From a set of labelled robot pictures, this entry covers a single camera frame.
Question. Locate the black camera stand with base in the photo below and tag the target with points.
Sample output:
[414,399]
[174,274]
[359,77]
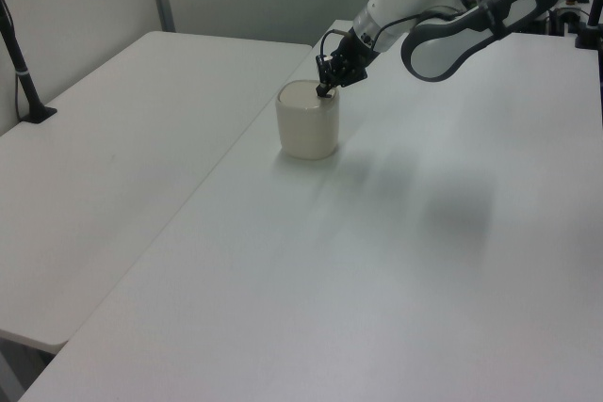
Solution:
[23,77]

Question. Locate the black stand with round base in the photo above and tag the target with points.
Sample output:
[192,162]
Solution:
[589,37]

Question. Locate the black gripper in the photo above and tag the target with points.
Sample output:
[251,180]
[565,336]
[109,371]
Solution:
[348,63]

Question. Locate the cream plastic trash bin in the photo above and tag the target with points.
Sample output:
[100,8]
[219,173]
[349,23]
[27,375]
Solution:
[308,133]

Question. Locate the white adjacent table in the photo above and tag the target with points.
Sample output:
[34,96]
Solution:
[118,162]

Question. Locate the beige trash bin lid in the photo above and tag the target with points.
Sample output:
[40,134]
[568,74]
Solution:
[301,93]

